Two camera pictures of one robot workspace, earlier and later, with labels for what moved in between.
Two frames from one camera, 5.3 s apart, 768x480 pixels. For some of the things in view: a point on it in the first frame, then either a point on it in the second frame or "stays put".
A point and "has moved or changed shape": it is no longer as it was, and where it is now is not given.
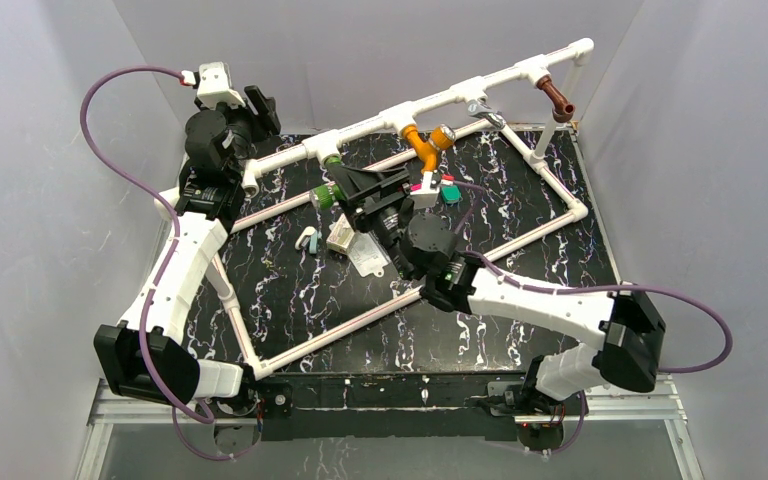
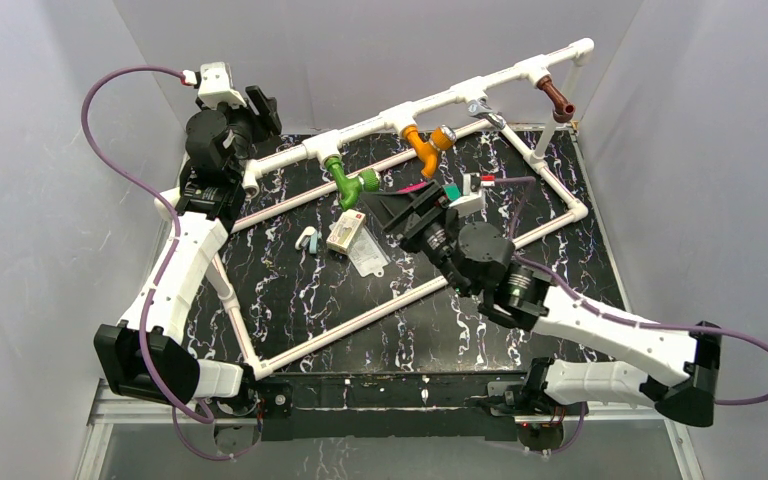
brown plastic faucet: x=562 y=111 stays put
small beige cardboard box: x=340 y=235 stays put
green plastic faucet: x=326 y=195 has moved or changed shape
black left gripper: x=267 y=112 stays put
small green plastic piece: x=451 y=193 stays put
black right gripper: x=360 y=185 -> x=391 y=209
